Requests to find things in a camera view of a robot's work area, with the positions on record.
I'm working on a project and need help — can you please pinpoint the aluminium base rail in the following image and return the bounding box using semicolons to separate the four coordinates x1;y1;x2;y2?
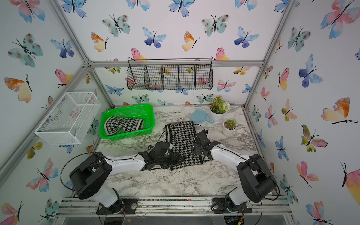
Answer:
56;195;293;218

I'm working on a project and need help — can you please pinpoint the light blue plastic scoop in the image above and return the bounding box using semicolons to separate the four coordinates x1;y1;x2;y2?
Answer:
189;109;214;124

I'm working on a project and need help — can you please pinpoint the green plastic basket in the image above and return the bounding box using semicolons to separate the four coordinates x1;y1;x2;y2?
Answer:
99;104;155;141

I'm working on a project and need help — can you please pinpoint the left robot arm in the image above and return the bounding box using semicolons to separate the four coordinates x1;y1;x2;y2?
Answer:
69;142;185;216

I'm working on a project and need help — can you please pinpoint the succulent in white pot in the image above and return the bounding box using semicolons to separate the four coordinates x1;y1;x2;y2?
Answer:
223;120;237;137

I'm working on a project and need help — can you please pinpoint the black wire wall basket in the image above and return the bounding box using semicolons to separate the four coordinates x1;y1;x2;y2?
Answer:
125;58;213;91

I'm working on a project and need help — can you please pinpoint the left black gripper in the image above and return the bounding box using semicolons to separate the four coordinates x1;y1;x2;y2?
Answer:
155;153;186;169

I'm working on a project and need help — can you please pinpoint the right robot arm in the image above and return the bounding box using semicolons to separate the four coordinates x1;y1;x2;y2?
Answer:
193;130;278;213

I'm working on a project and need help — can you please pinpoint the white wire mesh basket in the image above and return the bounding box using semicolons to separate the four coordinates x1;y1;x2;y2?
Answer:
34;92;101;145

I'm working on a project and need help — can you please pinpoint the black white knitted scarf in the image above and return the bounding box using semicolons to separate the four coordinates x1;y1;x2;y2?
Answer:
104;116;144;136

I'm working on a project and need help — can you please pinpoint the flower plant in white pot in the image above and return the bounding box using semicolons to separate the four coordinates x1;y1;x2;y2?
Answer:
210;96;231;122

